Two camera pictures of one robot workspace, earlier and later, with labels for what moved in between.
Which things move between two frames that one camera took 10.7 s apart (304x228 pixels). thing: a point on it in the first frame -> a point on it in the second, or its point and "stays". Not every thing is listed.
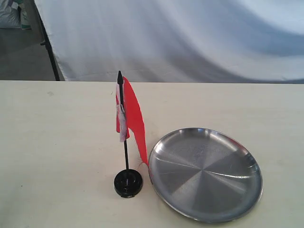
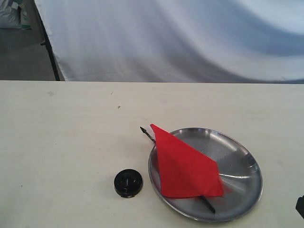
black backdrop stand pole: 46,42 stays
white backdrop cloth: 202,41 stays
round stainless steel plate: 206,176 stays
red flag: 128,116 -> 185,169
